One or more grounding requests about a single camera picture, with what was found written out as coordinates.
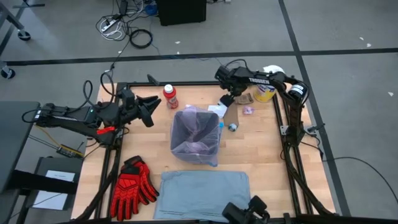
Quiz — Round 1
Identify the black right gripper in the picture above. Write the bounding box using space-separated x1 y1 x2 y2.
219 82 249 108

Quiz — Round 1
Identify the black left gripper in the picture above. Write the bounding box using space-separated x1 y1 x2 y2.
118 95 162 128

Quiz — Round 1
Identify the brown paper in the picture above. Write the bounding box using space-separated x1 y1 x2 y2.
233 92 255 106

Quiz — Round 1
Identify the brown cardboard piece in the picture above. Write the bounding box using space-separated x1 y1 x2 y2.
222 104 240 129

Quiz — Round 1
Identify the red bottle with white cap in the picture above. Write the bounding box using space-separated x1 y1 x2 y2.
162 83 180 110

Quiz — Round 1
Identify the translucent purple trash bag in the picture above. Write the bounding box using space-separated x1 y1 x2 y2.
169 105 224 168

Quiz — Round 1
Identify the grey-blue plastic trash bag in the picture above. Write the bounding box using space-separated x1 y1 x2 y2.
153 170 251 223

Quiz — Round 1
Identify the yellow canister with white lid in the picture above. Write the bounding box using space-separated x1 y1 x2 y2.
254 64 286 104

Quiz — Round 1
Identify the red black work glove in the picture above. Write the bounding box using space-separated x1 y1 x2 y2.
122 155 160 206
109 172 147 222

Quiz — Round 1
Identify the green circuit board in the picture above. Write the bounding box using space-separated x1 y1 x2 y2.
55 143 85 159

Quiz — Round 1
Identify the white power strip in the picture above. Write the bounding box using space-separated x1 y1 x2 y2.
99 17 118 33

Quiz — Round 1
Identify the black box on floor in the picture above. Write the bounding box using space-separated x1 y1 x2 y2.
156 0 208 27

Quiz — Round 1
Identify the grey box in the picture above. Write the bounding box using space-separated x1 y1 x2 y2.
30 156 85 212

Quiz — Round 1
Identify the black desk crossbar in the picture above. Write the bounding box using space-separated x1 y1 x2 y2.
12 169 79 196

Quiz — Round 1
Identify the white printed paper sheet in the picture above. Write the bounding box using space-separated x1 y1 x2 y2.
32 169 76 212

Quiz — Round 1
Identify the dark grey desk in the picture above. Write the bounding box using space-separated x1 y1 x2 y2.
0 100 41 194

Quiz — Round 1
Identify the grey cart leg with caster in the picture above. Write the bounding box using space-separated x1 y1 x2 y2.
0 1 32 42

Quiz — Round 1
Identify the black caster wheel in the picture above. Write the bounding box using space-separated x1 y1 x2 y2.
0 61 16 80

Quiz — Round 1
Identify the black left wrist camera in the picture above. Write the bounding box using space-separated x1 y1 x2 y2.
120 88 137 108

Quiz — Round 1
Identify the short black frame post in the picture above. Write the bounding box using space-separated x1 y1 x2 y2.
146 73 160 87

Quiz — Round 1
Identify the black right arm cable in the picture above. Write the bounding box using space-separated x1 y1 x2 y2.
224 58 249 71

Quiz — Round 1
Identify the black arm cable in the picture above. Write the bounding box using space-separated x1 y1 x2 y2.
224 58 249 71
81 70 116 110

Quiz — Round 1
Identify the black aluminium table frame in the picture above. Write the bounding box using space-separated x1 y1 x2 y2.
73 80 341 224

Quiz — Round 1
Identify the red cable strap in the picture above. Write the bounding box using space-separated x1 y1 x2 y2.
96 126 116 136

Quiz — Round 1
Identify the blue network cable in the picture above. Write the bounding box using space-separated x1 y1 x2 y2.
160 53 218 63

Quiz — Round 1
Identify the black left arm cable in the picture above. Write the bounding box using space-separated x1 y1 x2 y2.
81 70 116 110

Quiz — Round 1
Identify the coiled black cable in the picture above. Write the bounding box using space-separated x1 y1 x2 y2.
128 28 154 50

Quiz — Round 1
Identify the white coiled cable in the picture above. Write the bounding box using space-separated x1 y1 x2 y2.
99 26 124 42

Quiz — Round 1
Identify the blue coiled cable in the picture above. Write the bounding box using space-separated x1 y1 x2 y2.
144 2 159 16

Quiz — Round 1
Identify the yellow cable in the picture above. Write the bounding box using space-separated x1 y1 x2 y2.
32 123 63 147

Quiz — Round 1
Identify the black floor cable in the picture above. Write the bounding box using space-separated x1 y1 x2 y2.
322 156 398 206

